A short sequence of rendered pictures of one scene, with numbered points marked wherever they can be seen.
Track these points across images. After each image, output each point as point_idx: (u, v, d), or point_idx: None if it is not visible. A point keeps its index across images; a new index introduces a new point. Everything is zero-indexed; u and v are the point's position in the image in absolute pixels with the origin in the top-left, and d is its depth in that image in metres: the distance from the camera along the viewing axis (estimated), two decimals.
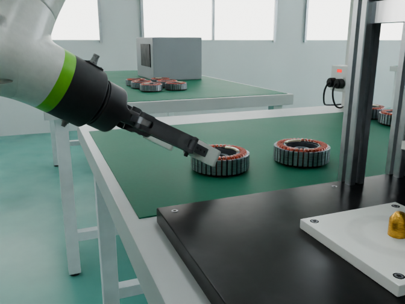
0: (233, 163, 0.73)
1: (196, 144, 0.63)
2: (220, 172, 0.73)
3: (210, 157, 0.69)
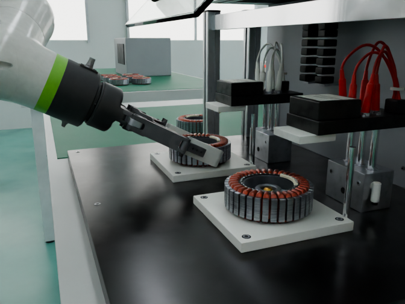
0: None
1: (188, 145, 0.63)
2: (190, 161, 0.69)
3: (211, 157, 0.68)
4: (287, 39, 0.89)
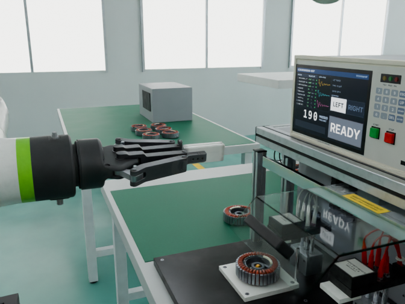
0: (264, 277, 0.98)
1: (174, 149, 0.69)
2: (254, 282, 0.98)
3: (211, 149, 0.69)
4: (317, 171, 1.18)
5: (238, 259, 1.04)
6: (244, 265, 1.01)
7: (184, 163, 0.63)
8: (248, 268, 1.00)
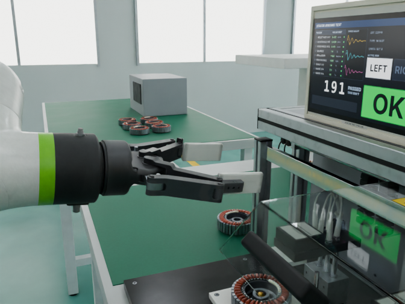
0: None
1: None
2: None
3: (211, 150, 0.69)
4: (337, 166, 0.90)
5: (235, 285, 0.77)
6: (242, 295, 0.74)
7: (220, 192, 0.52)
8: (248, 299, 0.72)
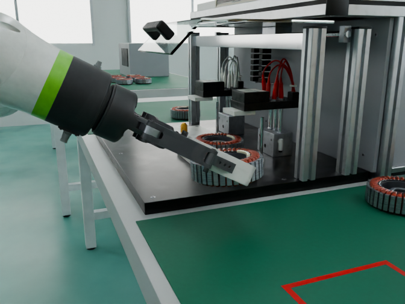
0: None
1: None
2: (217, 181, 0.58)
3: None
4: (246, 52, 1.28)
5: None
6: None
7: (212, 157, 0.52)
8: None
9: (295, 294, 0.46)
